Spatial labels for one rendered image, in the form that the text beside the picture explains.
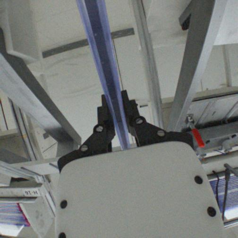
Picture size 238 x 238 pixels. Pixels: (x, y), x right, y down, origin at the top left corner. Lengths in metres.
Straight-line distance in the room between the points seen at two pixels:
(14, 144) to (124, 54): 1.74
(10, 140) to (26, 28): 0.94
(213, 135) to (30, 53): 0.57
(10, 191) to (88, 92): 1.60
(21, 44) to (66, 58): 2.10
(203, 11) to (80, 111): 2.08
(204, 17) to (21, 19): 0.27
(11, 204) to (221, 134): 1.18
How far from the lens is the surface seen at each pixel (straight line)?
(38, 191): 0.93
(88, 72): 2.16
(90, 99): 2.13
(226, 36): 0.31
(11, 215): 1.19
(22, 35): 0.23
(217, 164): 0.81
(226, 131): 0.61
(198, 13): 0.29
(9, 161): 0.81
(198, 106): 0.44
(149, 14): 0.64
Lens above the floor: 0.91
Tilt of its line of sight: 11 degrees up
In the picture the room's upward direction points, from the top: 168 degrees clockwise
